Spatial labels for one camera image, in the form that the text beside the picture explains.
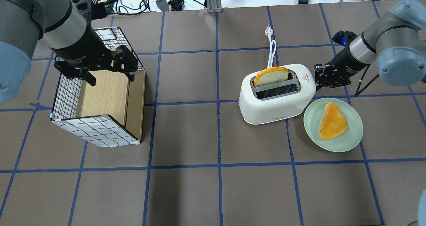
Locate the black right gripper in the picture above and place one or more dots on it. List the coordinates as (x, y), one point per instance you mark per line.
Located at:
(346, 65)

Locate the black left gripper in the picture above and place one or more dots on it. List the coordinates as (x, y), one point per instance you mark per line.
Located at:
(81, 50)

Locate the white two-slot toaster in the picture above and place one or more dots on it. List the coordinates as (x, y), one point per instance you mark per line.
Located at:
(277, 101)

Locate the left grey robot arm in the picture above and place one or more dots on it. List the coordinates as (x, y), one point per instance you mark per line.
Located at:
(65, 27)

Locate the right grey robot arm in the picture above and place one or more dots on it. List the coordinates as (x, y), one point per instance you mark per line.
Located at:
(392, 42)

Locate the orange-crust bread slice in toaster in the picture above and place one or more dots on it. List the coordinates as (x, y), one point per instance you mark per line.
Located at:
(271, 76)

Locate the triangular toast on plate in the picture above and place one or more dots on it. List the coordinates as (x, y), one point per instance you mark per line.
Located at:
(333, 123)

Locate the light green round plate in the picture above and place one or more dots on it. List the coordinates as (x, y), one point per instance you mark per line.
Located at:
(343, 143)

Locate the black power adapter left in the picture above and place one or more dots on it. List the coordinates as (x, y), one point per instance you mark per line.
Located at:
(163, 5)

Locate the blue-lit right wrist camera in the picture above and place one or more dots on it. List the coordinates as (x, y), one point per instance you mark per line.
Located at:
(344, 38)

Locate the wire basket with wooden panels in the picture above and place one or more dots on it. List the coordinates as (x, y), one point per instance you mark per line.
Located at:
(109, 114)

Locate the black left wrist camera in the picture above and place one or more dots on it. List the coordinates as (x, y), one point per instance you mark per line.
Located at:
(90, 10)

